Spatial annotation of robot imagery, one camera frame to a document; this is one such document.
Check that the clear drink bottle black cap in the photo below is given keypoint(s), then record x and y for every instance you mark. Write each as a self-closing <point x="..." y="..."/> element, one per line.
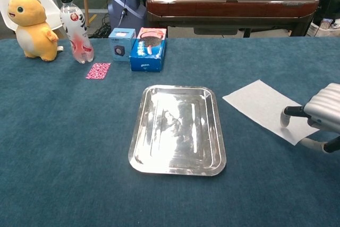
<point x="77" y="33"/>

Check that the pink patterned card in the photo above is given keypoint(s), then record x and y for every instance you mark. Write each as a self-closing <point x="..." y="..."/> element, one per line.
<point x="98" y="71"/>

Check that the brown mahjong table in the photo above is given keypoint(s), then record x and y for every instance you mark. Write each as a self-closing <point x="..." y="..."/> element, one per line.
<point x="228" y="6"/>

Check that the white paper sheet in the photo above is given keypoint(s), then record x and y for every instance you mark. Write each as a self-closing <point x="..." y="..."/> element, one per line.
<point x="257" y="102"/>

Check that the blue felt table cover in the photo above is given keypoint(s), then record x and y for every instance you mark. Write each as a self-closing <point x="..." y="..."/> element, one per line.
<point x="66" y="131"/>

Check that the stainless steel tray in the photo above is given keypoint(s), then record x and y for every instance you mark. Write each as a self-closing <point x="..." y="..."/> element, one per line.
<point x="175" y="131"/>

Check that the light blue speaker box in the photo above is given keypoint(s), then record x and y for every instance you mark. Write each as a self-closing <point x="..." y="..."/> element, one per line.
<point x="120" y="47"/>

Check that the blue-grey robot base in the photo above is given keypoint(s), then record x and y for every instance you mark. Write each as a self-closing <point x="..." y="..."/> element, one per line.
<point x="125" y="1"/>

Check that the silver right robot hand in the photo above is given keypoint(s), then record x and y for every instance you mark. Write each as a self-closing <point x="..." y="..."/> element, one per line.
<point x="326" y="107"/>

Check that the blue cookie box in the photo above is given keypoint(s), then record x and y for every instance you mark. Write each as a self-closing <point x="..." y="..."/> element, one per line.
<point x="146" y="62"/>

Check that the yellow plush toy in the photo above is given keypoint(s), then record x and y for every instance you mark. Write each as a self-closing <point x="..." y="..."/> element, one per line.
<point x="32" y="30"/>

